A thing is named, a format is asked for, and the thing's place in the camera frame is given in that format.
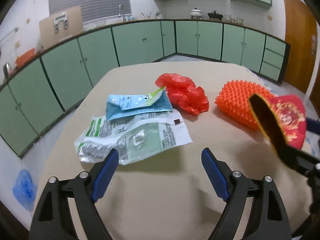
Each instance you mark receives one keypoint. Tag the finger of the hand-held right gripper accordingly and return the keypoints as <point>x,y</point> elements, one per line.
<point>313,125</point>
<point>297,160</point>

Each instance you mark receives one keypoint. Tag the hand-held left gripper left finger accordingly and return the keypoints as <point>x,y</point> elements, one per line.
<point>105,177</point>

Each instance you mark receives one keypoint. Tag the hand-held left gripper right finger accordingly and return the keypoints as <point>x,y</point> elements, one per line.
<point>215,177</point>

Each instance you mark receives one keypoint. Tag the red gold printed bag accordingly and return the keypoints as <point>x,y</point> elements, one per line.
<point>290,116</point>

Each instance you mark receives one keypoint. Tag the white green foil pouch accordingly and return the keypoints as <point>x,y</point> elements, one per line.
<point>150,137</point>

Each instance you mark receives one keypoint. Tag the light blue snack packet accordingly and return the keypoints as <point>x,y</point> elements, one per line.
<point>130,105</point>

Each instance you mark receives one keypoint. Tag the orange spiky pad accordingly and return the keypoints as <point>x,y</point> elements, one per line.
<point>235,102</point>

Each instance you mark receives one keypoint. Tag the large red plastic bag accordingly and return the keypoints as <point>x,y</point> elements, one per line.
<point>182,92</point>

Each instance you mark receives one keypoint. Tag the table with beige cloth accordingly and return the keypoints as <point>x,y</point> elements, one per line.
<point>160,205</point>

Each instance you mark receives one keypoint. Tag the blue plastic bag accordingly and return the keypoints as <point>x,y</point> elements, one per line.
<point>23,188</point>

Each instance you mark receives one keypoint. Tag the brown wooden door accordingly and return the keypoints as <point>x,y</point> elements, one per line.
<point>298,42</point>

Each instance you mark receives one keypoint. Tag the green lower kitchen cabinets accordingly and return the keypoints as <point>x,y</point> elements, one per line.
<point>62,70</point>

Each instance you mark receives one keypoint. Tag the glass jar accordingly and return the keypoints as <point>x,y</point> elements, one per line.
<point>227,18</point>
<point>240,20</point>

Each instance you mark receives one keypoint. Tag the orange plastic basket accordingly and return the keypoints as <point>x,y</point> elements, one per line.
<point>25,57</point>

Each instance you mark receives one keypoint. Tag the steel electric kettle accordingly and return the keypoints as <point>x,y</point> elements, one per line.
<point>7,71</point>

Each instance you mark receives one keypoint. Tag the black wok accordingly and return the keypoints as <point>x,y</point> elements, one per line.
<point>215,15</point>

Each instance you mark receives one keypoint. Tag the brown cardboard box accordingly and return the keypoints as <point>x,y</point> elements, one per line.
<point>47,32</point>

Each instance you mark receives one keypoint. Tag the white cooking pot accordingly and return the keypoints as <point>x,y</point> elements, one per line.
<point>196,13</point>

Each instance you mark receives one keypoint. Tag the utensil holder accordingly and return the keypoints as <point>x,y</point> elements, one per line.
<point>146,16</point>

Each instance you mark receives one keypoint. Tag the metal sink faucet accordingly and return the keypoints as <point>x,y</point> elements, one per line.
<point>121,11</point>

